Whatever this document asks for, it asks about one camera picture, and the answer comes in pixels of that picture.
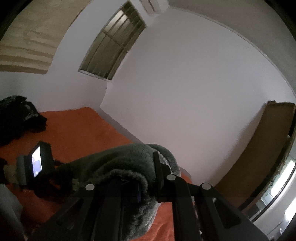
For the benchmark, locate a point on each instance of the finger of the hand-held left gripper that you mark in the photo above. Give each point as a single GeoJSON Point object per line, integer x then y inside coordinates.
{"type": "Point", "coordinates": [45, 190]}

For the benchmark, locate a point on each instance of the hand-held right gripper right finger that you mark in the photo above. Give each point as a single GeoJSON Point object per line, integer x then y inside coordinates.
{"type": "Point", "coordinates": [185, 208]}

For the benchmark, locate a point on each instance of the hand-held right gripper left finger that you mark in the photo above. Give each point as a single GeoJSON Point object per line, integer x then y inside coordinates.
{"type": "Point", "coordinates": [108, 208]}

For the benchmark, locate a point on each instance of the dark green fleece jacket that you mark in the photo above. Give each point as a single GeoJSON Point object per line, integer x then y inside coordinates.
{"type": "Point", "coordinates": [120, 162]}

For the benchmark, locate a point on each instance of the person's grey clothing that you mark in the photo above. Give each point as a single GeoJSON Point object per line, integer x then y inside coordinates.
{"type": "Point", "coordinates": [9, 208]}

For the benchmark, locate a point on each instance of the black garment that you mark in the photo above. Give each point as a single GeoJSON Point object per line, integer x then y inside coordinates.
{"type": "Point", "coordinates": [18, 120]}

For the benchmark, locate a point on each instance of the orange blanket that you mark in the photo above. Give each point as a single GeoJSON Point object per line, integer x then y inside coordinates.
{"type": "Point", "coordinates": [81, 132]}

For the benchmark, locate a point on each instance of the brown wooden cabinet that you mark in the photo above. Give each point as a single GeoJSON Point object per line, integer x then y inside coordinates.
{"type": "Point", "coordinates": [261, 148]}

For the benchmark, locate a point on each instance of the beige curtain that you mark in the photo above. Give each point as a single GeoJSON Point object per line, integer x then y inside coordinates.
{"type": "Point", "coordinates": [39, 34]}

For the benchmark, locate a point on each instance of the barred window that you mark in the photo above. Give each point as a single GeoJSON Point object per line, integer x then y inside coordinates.
{"type": "Point", "coordinates": [113, 41]}

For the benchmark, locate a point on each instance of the white air conditioner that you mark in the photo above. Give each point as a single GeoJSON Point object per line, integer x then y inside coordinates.
{"type": "Point", "coordinates": [153, 4]}

